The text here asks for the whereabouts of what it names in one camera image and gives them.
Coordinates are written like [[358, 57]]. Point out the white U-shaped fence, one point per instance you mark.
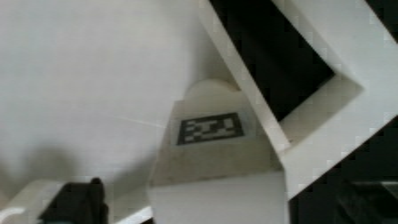
[[352, 106]]

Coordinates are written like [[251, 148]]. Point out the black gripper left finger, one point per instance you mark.
[[77, 206]]

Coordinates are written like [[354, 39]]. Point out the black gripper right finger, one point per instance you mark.
[[366, 203]]

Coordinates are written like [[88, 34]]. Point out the white square tabletop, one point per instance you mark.
[[102, 58]]

